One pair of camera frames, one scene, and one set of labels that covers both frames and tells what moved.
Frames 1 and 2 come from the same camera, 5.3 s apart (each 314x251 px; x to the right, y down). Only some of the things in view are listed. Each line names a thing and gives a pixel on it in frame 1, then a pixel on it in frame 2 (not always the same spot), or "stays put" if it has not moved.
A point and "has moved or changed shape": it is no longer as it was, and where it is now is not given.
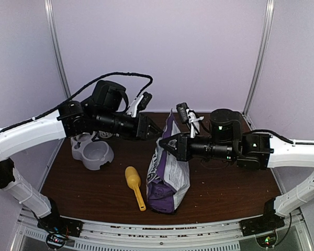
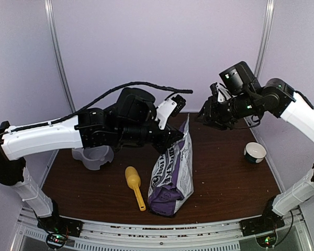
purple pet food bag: x=168 y=178 has moved or changed shape
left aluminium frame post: x=54 y=42 stays put
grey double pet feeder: x=92 y=153 stays put
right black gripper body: x=183 y=149 → x=222 y=116
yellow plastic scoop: x=133 y=180 stays put
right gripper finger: x=173 y=152 → x=202 y=116
